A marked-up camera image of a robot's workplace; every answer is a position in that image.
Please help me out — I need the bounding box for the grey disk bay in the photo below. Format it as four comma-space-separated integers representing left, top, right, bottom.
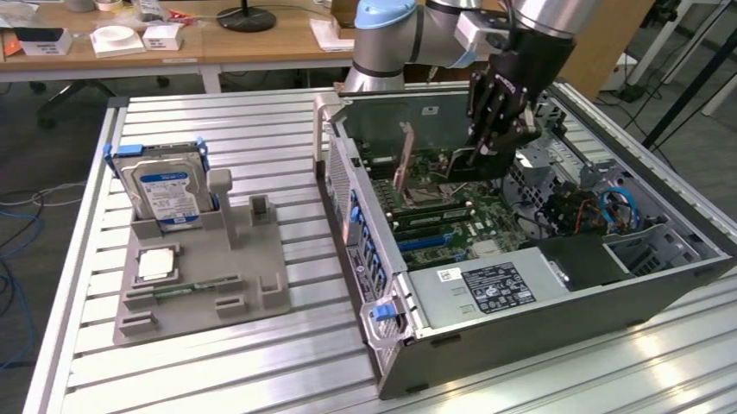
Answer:
600, 223, 699, 278

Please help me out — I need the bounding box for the white floor cable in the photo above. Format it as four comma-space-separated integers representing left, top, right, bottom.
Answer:
0, 179, 88, 209

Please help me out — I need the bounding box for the metal drive cage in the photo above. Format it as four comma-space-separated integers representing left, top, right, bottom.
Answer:
506, 101, 580, 208

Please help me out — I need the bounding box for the wooden desk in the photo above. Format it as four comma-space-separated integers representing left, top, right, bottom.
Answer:
200, 0, 359, 94
0, 0, 205, 84

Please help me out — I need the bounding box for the blue data wire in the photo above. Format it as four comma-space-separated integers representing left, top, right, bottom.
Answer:
596, 186, 643, 235

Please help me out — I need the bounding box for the grey printed parts rack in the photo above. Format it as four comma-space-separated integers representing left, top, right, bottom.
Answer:
113, 168, 293, 348

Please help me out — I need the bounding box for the green motherboard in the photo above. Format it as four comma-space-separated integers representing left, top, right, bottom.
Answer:
356, 146, 540, 273

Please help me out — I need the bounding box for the black plastic shroud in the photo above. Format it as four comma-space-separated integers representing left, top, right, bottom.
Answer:
538, 235, 634, 291

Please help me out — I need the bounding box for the white box with black lid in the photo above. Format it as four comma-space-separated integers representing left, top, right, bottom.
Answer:
12, 27, 73, 58

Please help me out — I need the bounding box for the black round lamp base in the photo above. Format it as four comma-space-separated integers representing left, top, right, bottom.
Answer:
216, 0, 277, 34

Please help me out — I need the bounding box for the brown cardboard box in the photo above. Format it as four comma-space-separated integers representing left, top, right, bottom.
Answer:
329, 0, 361, 29

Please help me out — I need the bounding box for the black chair base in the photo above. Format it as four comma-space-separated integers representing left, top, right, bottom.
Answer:
28, 76, 172, 129

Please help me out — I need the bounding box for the small white carton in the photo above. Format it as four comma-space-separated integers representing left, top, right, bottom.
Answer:
140, 23, 185, 52

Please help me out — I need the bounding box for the green RAM stick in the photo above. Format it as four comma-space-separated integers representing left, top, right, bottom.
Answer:
149, 278, 240, 297

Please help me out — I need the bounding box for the black stand pole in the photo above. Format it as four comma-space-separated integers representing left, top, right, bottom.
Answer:
641, 25, 737, 148

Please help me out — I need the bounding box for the white desk frame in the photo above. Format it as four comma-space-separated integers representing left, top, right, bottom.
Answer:
623, 0, 737, 116

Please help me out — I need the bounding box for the hard disk with blue carrier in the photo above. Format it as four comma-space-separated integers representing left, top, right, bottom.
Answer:
102, 136, 217, 236

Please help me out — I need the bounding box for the dark grey PC case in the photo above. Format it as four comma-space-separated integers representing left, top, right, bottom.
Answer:
312, 81, 737, 400

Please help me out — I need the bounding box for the wooden cabinet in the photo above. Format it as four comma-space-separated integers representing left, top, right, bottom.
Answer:
540, 0, 658, 99

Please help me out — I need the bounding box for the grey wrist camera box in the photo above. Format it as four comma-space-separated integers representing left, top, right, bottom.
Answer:
456, 10, 511, 56

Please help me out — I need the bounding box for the silver CPU chip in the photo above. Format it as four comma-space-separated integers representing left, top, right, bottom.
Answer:
137, 249, 177, 279

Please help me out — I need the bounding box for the white round holder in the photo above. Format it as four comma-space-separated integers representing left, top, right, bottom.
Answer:
89, 24, 147, 59

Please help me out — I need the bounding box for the black camera cable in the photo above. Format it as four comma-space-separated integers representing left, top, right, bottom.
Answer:
498, 0, 518, 44

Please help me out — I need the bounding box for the grey power supply unit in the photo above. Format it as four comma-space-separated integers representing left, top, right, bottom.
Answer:
406, 248, 571, 340

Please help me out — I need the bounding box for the CPU socket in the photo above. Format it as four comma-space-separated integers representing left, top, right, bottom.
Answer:
402, 183, 459, 208

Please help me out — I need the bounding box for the white paper stack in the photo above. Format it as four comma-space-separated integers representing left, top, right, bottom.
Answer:
308, 17, 356, 53

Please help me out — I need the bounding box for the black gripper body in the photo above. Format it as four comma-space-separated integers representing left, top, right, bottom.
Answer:
476, 25, 578, 116

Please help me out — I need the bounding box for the black wire bundle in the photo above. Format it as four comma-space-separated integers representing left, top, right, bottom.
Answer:
543, 180, 606, 236

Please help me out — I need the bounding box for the blue floor cable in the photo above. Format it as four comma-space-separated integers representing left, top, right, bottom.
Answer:
0, 213, 46, 371

